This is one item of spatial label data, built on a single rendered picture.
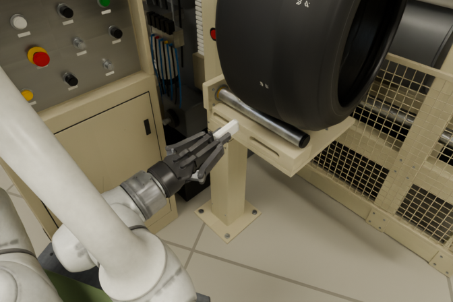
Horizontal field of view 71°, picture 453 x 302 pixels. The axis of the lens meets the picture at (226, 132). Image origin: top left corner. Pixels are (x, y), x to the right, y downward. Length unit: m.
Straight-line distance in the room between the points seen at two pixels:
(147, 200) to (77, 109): 0.56
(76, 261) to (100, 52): 0.70
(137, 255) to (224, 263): 1.22
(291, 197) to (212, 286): 0.68
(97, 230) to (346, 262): 1.48
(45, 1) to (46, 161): 0.68
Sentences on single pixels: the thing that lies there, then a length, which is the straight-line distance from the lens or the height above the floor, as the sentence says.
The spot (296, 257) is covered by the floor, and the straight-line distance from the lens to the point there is 1.73.
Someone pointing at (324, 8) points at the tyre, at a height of 1.30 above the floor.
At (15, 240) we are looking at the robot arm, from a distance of 0.75.
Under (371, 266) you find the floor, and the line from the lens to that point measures 1.81.
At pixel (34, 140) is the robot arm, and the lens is 0.43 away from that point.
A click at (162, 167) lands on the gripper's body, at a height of 1.02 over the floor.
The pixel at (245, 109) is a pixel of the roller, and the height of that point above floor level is 0.91.
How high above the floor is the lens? 1.50
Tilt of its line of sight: 41 degrees down
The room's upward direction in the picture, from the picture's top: straight up
